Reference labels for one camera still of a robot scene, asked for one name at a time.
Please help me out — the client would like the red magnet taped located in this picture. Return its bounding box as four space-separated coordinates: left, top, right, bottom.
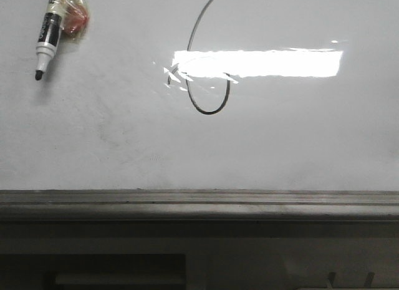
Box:
62 0 90 41

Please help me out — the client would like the black white whiteboard marker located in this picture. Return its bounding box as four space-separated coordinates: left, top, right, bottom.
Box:
35 0 67 81

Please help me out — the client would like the white glossy whiteboard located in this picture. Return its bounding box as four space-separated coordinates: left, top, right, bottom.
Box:
1 0 398 191

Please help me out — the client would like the grey aluminium whiteboard tray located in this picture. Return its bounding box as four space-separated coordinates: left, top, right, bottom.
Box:
1 189 398 221

